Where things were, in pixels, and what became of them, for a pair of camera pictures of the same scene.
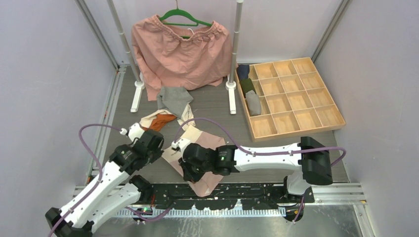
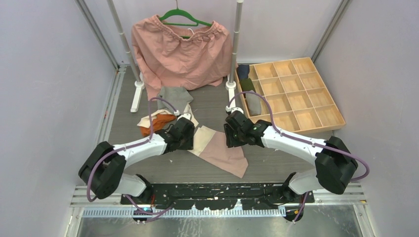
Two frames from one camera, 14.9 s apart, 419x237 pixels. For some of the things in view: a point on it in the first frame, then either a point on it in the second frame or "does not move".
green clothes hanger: x=178 y=12 does not move
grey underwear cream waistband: x=176 y=99 does not move
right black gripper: x=188 y=175 to x=230 y=141
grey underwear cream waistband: x=254 y=102 does not move
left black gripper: x=157 y=153 to x=188 y=145
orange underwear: x=154 y=121 does not move
